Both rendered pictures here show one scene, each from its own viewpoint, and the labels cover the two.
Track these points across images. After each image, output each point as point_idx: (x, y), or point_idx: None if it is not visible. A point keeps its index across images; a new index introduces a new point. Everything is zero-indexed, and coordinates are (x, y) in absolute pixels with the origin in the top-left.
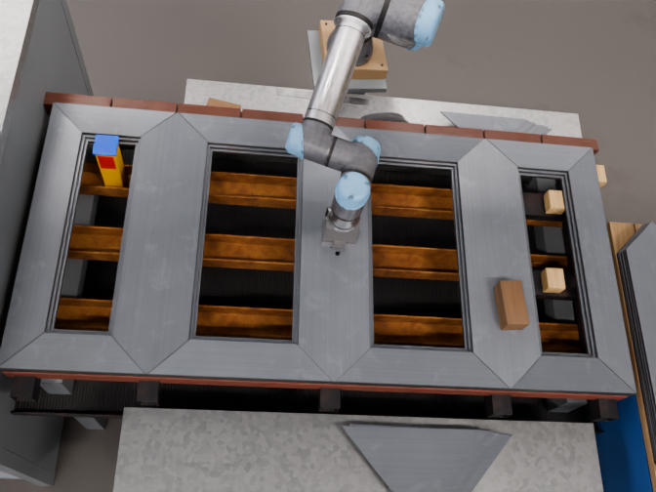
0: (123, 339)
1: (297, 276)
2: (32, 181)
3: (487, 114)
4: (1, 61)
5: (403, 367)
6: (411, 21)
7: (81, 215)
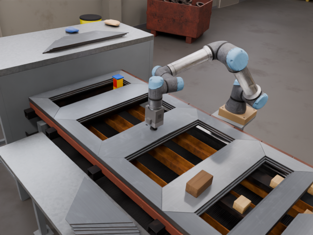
0: (61, 109)
1: None
2: None
3: None
4: (110, 42)
5: (127, 170)
6: (227, 52)
7: None
